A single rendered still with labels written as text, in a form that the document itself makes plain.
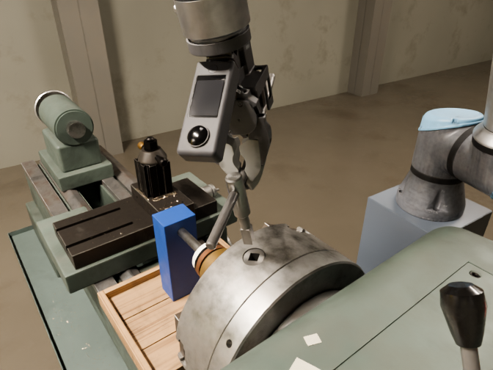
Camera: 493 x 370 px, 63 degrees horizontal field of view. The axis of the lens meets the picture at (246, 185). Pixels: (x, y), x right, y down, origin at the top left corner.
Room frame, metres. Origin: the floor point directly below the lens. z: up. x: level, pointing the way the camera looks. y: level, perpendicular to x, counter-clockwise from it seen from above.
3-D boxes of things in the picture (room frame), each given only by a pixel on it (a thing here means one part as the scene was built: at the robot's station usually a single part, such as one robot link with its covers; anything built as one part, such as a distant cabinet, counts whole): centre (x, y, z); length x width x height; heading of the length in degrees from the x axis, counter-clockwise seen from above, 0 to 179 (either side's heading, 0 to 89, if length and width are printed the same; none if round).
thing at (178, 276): (0.74, 0.16, 1.00); 0.08 x 0.06 x 0.23; 127
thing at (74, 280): (1.02, 0.33, 0.90); 0.53 x 0.30 x 0.06; 127
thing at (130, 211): (0.97, 0.32, 0.95); 0.43 x 0.18 x 0.04; 127
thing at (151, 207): (0.98, 0.25, 1.00); 0.20 x 0.10 x 0.05; 37
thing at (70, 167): (1.43, 0.68, 1.01); 0.30 x 0.20 x 0.29; 37
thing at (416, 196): (0.80, -0.44, 1.15); 0.15 x 0.15 x 0.10
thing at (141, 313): (0.70, 0.13, 0.89); 0.36 x 0.30 x 0.04; 127
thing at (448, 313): (0.22, -0.17, 1.38); 0.04 x 0.03 x 0.05; 37
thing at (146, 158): (1.01, 0.26, 1.14); 0.08 x 0.08 x 0.03
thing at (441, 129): (0.80, -0.44, 1.27); 0.13 x 0.12 x 0.14; 23
